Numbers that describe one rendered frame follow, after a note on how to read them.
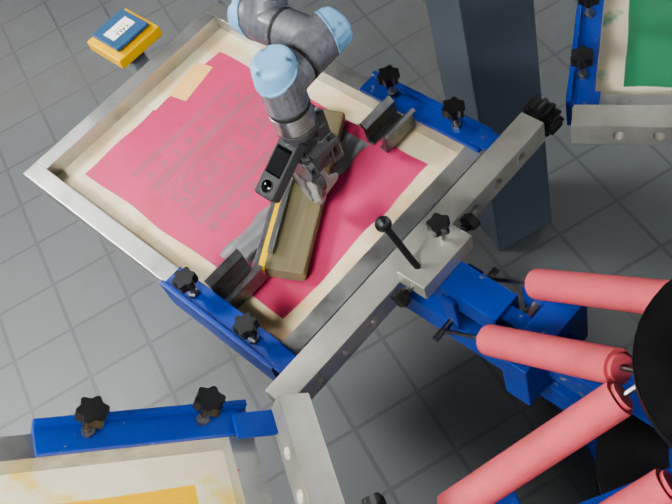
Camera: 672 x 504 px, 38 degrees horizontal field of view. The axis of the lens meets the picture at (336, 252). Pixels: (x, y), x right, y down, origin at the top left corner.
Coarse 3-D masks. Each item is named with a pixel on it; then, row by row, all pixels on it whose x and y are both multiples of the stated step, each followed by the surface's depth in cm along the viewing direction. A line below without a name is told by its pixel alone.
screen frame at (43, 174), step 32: (192, 32) 216; (160, 64) 212; (128, 96) 209; (352, 96) 198; (96, 128) 207; (416, 128) 188; (64, 160) 205; (64, 192) 197; (96, 224) 190; (416, 224) 173; (128, 256) 186; (160, 256) 182; (384, 256) 170; (352, 288) 168; (320, 320) 166
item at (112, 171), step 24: (144, 120) 209; (168, 120) 207; (120, 144) 206; (144, 144) 204; (96, 168) 204; (120, 168) 202; (120, 192) 198; (144, 192) 197; (168, 216) 192; (240, 216) 188; (192, 240) 187; (216, 240) 186; (336, 240) 179; (216, 264) 182; (312, 264) 177; (264, 288) 177; (288, 288) 176; (312, 288) 174; (288, 312) 173
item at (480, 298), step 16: (464, 272) 159; (448, 288) 158; (464, 288) 157; (480, 288) 156; (496, 288) 156; (464, 304) 156; (480, 304) 155; (496, 304) 154; (512, 304) 154; (480, 320) 157; (496, 320) 153
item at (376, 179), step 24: (216, 72) 212; (240, 72) 210; (192, 96) 209; (360, 168) 187; (384, 168) 186; (408, 168) 185; (336, 192) 185; (360, 192) 184; (384, 192) 183; (336, 216) 182; (360, 216) 181
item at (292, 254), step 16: (336, 112) 192; (336, 128) 190; (336, 144) 189; (288, 208) 181; (304, 208) 180; (320, 208) 181; (288, 224) 179; (304, 224) 178; (288, 240) 177; (304, 240) 177; (272, 256) 175; (288, 256) 175; (304, 256) 175; (272, 272) 175; (288, 272) 174; (304, 272) 173
